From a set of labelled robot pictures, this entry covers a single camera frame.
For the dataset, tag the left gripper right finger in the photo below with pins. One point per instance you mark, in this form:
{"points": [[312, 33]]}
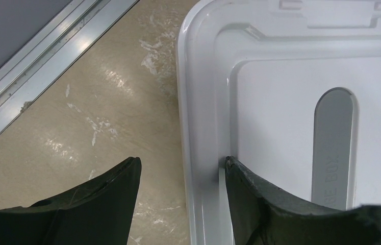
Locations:
{"points": [[263, 213]]}

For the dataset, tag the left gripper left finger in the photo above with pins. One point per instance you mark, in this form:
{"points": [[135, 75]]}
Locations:
{"points": [[99, 211]]}

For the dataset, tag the white bin lid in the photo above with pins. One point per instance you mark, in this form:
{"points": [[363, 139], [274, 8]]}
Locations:
{"points": [[292, 90]]}

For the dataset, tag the aluminium table edge rail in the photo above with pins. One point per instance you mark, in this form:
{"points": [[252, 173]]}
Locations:
{"points": [[49, 53]]}

